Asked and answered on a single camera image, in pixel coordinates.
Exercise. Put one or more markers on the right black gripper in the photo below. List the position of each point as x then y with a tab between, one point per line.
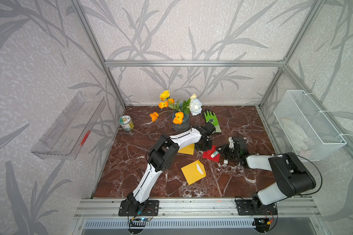
223	150

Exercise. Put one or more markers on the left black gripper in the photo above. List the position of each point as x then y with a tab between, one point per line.
199	149

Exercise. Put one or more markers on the red envelope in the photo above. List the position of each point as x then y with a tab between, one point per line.
207	154

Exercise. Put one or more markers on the green white glue stick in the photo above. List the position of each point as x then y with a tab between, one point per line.
214	154

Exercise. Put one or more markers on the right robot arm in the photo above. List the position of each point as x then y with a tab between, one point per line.
290	174

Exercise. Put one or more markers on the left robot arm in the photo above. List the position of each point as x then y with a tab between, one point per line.
161	156

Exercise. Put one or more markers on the yellow envelope near vase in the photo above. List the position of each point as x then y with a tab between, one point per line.
189	150

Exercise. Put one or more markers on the yellow envelope front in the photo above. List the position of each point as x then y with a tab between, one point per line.
194	172

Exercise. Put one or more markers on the green work glove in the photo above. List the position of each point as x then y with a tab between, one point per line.
212	118

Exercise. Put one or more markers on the blue glass vase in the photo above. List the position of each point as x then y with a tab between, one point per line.
180	121

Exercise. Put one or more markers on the artificial flower bouquet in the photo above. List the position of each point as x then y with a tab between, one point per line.
191	106

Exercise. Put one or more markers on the white cloth in basket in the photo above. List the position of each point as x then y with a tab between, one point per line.
296	134

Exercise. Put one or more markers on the small tin can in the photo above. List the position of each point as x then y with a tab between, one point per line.
126	123

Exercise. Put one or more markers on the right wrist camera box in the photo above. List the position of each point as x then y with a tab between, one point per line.
231	142

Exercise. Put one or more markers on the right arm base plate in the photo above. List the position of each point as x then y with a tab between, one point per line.
244	208

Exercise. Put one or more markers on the white wire basket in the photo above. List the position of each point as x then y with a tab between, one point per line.
323	138

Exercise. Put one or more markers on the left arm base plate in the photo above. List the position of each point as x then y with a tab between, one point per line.
133	208

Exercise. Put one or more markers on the aluminium front rail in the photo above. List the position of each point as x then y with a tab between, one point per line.
111	208

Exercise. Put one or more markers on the clear plastic wall shelf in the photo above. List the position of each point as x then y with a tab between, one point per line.
67	135

